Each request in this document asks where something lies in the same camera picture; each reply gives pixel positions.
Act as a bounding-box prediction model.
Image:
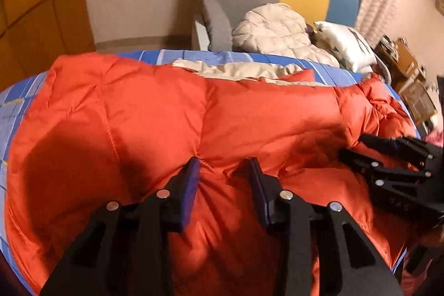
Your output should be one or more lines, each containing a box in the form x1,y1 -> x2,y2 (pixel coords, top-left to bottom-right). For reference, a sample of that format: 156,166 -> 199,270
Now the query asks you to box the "orange puffer jacket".
4,52 -> 419,296

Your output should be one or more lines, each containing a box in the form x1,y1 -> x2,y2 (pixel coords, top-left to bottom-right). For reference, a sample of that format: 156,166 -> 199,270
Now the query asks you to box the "pink ruffled bedding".
425,128 -> 444,147

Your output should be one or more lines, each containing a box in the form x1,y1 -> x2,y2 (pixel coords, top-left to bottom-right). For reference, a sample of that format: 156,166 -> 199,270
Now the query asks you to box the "wicker wooden chair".
400,80 -> 437,125

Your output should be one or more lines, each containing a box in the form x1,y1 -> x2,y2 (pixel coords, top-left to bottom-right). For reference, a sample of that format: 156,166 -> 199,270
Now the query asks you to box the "cluttered wooden desk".
374,35 -> 426,93

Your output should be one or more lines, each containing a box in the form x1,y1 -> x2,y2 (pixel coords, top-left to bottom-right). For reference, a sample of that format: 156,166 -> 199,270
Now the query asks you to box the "white printed pillow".
314,21 -> 377,73

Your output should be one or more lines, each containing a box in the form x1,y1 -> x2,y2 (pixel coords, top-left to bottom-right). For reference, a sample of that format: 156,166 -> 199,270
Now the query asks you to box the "blue plaid bed sheet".
0,49 -> 422,296

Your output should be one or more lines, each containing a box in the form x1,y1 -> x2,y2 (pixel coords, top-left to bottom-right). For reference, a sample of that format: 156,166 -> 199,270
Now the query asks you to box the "wooden wardrobe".
1,0 -> 95,88

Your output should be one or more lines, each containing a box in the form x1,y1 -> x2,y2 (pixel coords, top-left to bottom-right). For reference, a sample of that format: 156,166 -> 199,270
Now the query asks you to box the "grey bed side rail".
191,0 -> 233,52

